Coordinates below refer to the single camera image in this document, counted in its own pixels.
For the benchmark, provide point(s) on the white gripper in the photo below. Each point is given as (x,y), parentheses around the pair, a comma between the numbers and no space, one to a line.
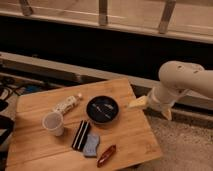
(160,98)

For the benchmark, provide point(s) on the black ceramic bowl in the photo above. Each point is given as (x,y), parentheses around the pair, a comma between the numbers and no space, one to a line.
(102,109)

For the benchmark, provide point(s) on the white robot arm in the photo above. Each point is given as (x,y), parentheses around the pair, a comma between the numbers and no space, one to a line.
(176,80)

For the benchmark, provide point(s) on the brown red wrapped object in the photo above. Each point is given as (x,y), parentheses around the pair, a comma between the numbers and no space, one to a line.
(106,156)

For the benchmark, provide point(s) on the blue grey sponge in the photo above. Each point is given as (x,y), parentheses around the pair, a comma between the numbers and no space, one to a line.
(91,145)

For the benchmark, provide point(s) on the black white striped block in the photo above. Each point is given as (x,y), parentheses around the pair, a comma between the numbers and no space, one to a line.
(81,136)

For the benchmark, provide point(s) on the white lying bottle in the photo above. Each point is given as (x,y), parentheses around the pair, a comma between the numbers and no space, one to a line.
(67,104)

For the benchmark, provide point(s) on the white plastic cup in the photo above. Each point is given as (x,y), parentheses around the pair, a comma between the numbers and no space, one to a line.
(53,123)

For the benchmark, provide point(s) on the metal railing post right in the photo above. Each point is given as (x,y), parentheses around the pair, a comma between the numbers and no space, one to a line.
(166,16)

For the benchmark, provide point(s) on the metal railing post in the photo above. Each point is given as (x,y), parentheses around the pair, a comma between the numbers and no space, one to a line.
(103,11)
(166,16)

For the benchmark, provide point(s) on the metal railing post middle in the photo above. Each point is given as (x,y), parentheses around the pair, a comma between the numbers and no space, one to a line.
(103,11)

